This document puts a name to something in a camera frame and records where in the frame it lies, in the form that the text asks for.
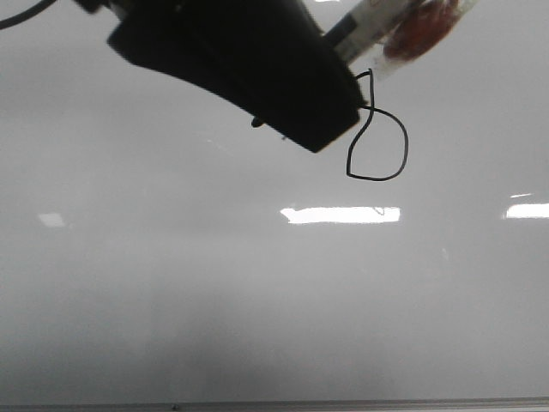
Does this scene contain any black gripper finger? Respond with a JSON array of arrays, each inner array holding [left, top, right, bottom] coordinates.
[[106, 0, 362, 155]]

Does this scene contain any white marker with red tape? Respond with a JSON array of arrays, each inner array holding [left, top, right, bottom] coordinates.
[[324, 1, 477, 78]]

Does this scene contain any white whiteboard with aluminium frame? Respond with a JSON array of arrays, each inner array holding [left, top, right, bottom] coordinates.
[[1, 1, 548, 404]]

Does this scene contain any black cable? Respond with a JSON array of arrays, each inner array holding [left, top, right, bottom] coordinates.
[[0, 0, 57, 30]]

